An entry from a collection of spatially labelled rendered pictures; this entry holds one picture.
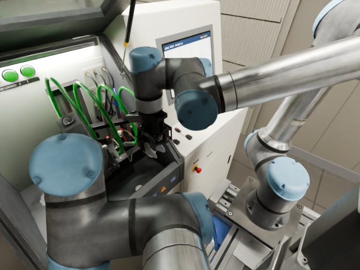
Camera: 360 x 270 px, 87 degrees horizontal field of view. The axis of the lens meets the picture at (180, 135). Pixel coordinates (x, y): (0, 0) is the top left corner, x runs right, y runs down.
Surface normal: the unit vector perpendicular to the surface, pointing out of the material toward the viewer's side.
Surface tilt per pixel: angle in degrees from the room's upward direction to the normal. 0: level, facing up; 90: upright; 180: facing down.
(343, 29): 94
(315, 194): 0
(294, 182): 7
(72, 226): 44
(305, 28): 90
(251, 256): 0
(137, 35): 76
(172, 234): 24
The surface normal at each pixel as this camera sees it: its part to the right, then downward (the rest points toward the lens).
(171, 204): 0.03, -0.94
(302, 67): -0.14, -0.04
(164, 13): 0.72, 0.27
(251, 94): 0.01, 0.49
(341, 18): -0.95, -0.18
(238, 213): 0.02, -0.75
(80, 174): 0.27, -0.07
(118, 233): 0.10, -0.24
